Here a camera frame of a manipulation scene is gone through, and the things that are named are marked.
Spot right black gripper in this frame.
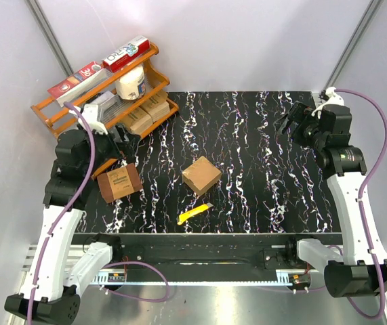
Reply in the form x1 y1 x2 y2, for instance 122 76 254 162
273 101 327 151

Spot brown cardboard express box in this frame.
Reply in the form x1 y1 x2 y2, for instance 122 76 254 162
182 156 222 196

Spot yellow utility knife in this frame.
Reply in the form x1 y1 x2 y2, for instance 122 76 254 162
177 203 213 225

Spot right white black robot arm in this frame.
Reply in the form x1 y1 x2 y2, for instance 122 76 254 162
277 102 387 297

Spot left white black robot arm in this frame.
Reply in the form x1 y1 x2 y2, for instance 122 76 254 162
4 126 140 324

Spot kraft paper box left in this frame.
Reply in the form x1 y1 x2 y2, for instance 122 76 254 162
120 107 153 135

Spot kraft paper box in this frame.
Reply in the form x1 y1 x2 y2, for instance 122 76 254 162
140 90 170 123
120 107 153 135

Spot brown printed carton box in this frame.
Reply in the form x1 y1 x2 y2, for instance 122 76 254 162
97 163 143 203

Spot kraft paper box right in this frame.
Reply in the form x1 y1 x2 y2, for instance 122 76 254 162
140 90 170 123

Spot red silver toothpaste box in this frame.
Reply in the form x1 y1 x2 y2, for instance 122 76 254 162
47 61 108 106

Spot red white toothpaste box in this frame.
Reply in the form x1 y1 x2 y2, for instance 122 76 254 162
102 35 150 73

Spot silver foil packet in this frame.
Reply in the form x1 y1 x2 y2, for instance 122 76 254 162
90 91 116 119

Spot orange wooden shelf rack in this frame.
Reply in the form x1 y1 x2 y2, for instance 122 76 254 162
30 43 180 180

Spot upper white tissue roll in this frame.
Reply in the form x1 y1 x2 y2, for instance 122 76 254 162
115 65 146 101

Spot black marble pattern mat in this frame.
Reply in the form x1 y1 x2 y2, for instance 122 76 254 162
77 91 340 234

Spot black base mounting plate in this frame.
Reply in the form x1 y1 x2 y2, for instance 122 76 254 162
72 232 345 282

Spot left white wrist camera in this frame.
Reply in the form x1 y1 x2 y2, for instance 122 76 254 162
75 104 108 135

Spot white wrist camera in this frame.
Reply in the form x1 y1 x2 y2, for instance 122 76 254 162
311 87 344 119
75 104 108 135

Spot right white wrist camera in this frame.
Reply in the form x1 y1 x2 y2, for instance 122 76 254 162
311 87 344 119

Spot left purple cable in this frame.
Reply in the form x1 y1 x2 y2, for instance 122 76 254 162
26 101 172 322

